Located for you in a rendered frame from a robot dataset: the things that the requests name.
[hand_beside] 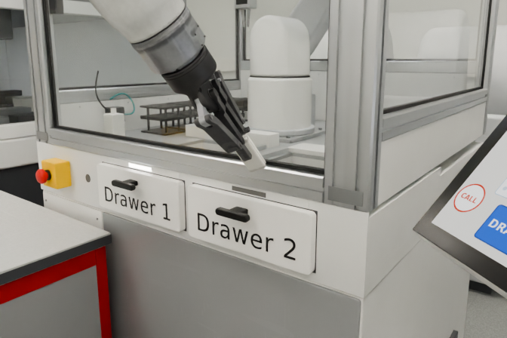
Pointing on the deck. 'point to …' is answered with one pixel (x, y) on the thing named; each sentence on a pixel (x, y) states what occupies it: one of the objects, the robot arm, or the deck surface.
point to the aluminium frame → (406, 145)
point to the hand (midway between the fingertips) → (248, 153)
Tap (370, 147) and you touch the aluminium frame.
